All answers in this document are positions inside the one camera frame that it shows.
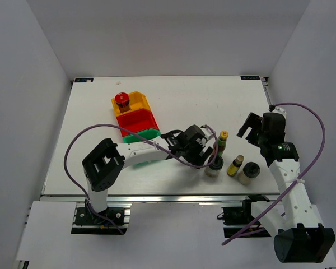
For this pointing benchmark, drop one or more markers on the red lid chili sauce jar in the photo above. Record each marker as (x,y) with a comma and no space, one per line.
(122,101)

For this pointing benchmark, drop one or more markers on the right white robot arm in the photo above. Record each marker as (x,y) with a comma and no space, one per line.
(298,236)

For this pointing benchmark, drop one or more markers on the left blue table sticker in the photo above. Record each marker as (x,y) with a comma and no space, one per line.
(84,80)

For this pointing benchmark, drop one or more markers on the red plastic bin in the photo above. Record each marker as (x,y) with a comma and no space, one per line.
(139,121)

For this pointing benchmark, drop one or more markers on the green label sauce bottle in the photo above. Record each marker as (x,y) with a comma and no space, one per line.
(220,145)

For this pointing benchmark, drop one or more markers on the aluminium table frame rail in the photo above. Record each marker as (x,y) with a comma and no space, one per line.
(143,199)

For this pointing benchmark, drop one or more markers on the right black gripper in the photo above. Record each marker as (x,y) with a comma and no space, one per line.
(254,121)

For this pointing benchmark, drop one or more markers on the right blue table sticker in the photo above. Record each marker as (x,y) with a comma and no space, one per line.
(248,78)

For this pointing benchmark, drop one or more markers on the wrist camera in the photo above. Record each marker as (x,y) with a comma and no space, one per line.
(208,133)
(277,109)

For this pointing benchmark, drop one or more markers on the yellow label small bottle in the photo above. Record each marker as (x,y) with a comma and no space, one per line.
(234,167)

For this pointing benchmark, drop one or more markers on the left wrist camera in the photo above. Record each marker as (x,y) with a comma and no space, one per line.
(208,133)

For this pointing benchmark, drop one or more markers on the black lid spice grinder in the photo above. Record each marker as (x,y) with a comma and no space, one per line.
(215,167)

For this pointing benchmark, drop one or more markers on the green plastic bin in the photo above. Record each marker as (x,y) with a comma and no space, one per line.
(142,134)

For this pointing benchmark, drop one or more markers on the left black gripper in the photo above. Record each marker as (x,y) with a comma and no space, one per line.
(196,158)

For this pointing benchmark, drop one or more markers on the blue table sticker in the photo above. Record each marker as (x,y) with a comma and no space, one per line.
(84,80)
(248,78)

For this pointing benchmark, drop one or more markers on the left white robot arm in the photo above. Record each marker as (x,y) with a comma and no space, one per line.
(104,163)

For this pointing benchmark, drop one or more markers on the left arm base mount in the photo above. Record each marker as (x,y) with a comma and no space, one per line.
(115,221)

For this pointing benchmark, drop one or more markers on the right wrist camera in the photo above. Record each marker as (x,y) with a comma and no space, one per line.
(277,109)

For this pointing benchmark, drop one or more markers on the black lid white spice jar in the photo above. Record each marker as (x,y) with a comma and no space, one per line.
(250,171)

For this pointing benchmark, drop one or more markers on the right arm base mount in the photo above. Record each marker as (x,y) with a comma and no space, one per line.
(236,217)

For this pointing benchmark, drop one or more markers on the yellow plastic bin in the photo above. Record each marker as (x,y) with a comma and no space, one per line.
(137,101)

